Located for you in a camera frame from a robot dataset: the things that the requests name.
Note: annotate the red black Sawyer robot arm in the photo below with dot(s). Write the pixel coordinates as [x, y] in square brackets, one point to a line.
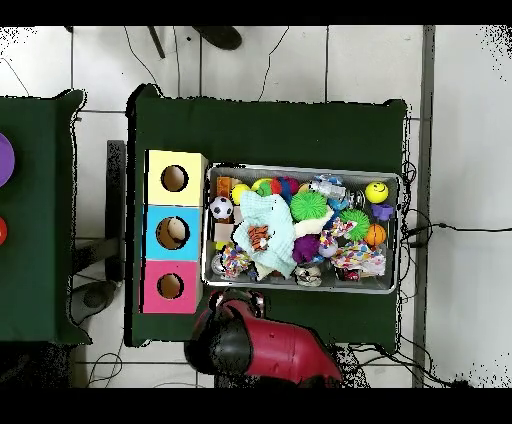
[280, 348]

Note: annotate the wooden box with three holes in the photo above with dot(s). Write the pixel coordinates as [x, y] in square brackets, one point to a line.
[158, 196]

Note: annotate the silver mesh bin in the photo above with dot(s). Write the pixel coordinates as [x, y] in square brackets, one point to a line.
[360, 283]

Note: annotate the mint green cloth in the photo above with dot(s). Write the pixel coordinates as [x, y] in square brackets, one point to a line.
[268, 216]

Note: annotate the small tiger plush toy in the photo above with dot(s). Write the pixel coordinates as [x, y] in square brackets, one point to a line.
[258, 238]

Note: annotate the yellow tennis ball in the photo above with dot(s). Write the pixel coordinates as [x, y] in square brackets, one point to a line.
[240, 192]

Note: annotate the black and white soccer ball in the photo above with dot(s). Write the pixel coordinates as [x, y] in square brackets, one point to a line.
[221, 208]

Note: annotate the large green spiky ball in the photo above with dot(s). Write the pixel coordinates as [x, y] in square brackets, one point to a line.
[308, 206]

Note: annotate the silver robot toy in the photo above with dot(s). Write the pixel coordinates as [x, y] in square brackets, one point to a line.
[328, 188]

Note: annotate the dark green tablecloth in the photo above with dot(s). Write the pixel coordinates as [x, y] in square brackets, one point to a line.
[36, 240]
[272, 132]

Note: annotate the small green spiky ball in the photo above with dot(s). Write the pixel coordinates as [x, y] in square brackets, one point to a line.
[356, 224]

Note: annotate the large polka dot cloth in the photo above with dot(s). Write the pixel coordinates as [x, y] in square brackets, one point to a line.
[360, 258]

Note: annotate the orange basketball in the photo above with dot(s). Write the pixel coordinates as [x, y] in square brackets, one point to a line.
[376, 235]

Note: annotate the yellow smiley ball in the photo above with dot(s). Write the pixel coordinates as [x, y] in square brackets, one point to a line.
[376, 192]

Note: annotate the black stand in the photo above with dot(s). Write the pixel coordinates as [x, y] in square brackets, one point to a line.
[116, 180]

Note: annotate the person's foot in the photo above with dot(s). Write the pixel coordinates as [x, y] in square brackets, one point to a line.
[220, 36]

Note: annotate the black tripod leg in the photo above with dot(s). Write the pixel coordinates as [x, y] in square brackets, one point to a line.
[156, 43]

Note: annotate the red ball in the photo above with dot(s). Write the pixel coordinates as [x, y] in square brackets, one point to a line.
[2, 231]

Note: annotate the purple plate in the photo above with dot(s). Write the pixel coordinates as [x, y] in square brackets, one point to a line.
[6, 160]

